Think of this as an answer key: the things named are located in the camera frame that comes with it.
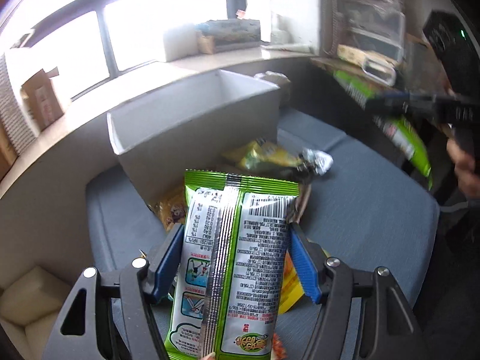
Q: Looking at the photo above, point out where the white storage box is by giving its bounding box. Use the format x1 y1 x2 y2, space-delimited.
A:
106 70 281 205

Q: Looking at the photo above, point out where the right hand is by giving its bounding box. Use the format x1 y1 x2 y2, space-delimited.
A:
447 138 480 199

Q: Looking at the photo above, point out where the clear yellow noodle snack bag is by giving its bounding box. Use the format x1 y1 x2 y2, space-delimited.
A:
148 185 188 233

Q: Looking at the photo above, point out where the black silver snack bag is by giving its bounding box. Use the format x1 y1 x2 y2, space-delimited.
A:
291 148 334 184

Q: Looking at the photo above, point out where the cream leather sofa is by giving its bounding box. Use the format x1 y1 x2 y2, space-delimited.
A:
1 267 71 359

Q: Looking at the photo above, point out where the polka dot paper bag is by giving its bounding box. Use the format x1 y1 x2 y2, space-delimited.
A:
1 49 40 155

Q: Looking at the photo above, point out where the blue table cloth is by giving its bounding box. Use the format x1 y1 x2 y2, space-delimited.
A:
85 108 439 302

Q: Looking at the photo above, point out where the tissue pack in plastic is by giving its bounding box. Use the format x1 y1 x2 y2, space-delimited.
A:
254 71 292 108

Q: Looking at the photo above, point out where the clear plastic drawer unit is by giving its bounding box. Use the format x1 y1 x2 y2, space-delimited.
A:
334 0 406 65

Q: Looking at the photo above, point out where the white foam box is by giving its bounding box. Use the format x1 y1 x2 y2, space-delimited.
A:
163 26 199 62

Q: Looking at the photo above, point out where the green white small box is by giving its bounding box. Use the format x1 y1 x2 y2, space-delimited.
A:
337 44 393 67

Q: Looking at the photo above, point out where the yellow spicy strip bag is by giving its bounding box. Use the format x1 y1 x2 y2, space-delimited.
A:
278 252 304 314

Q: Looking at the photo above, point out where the green seaweed snack bag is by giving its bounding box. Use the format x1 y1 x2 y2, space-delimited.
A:
333 70 434 190

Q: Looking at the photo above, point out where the printed landscape gift box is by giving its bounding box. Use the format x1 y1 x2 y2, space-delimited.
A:
196 19 261 55

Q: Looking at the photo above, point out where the green striped snack bag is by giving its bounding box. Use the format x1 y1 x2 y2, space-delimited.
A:
165 170 299 359

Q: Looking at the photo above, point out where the small open cardboard box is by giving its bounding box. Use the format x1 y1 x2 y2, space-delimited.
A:
21 69 64 131

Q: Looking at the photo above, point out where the gold yellow chip bag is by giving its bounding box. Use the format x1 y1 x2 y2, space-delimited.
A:
221 138 303 174

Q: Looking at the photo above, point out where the beige checkered pastry packet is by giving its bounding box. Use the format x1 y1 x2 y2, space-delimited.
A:
270 333 287 360

